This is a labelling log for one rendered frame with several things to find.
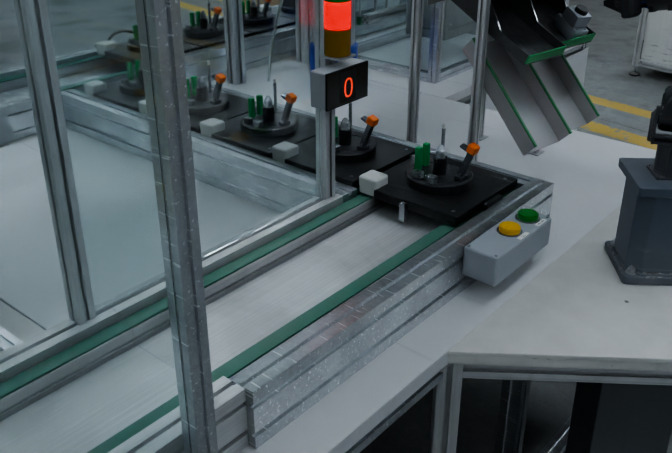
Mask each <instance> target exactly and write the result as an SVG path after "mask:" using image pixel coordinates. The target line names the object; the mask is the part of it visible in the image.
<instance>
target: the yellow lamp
mask: <svg viewBox="0 0 672 453"><path fill-rule="evenodd" d="M324 55H325V56H327V57H332V58H343V57H348V56H350V55H351V28H350V29H348V30H342V31H333V30H327V29H325V28H324Z"/></svg>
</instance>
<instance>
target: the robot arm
mask: <svg viewBox="0 0 672 453"><path fill-rule="evenodd" d="M603 2H604V6H606V7H608V8H610V9H612V10H615V11H617V12H619V13H621V17H622V18H624V19H625V18H632V17H636V16H639V15H640V14H641V12H642V8H647V9H649V12H656V11H661V10H668V11H672V0H604V1H603ZM657 124H658V126H657ZM656 128H657V129H658V130H659V131H665V132H672V86H667V88H666V89H665V92H664V93H663V96H662V101H661V106H660V105H657V106H656V109H655V110H654V111H653V112H651V118H650V124H649V130H648V136H647V141H650V142H651V144H657V150H656V155H655V161H654V164H647V168H648V170H649V171H650V172H651V174H652V175H653V176H654V178H655V179H656V180H672V135H671V134H663V133H656Z"/></svg>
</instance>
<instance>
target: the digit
mask: <svg viewBox="0 0 672 453"><path fill-rule="evenodd" d="M356 68H357V67H356ZM356 68H353V69H351V70H348V71H345V72H342V73H340V104H342V103H345V102H347V101H350V100H352V99H355V98H356Z"/></svg>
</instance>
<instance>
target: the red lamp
mask: <svg viewBox="0 0 672 453"><path fill-rule="evenodd" d="M324 28H325V29H327V30H333V31H342V30H348V29H350V28H351V0H350V1H348V2H342V3H333V2H327V1H325V0H324Z"/></svg>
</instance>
